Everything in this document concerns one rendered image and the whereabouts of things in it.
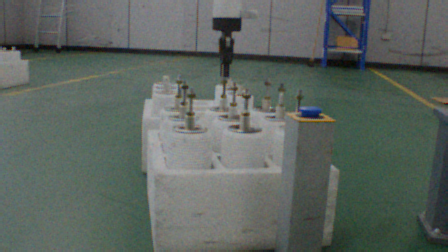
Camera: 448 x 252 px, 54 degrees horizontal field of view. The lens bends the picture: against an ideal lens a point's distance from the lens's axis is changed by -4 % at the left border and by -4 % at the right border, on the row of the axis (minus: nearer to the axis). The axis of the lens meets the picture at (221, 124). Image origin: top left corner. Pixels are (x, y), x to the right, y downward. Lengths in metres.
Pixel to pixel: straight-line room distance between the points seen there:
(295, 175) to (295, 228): 0.10
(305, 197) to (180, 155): 0.27
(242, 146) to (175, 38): 6.80
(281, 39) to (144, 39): 2.31
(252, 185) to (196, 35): 6.73
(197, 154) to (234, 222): 0.16
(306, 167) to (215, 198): 0.21
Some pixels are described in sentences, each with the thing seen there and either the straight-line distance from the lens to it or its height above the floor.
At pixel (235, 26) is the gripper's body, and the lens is 1.15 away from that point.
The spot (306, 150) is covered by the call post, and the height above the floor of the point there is 0.26.
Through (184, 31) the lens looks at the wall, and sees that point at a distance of 7.65.
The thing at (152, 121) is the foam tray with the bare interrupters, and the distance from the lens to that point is 1.42.
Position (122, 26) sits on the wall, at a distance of 8.02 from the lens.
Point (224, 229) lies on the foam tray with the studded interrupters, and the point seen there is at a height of 0.06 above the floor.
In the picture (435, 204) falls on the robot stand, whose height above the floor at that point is 0.08.
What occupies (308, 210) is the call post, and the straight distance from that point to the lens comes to 0.84.
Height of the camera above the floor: 0.46
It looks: 12 degrees down
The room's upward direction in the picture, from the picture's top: 3 degrees clockwise
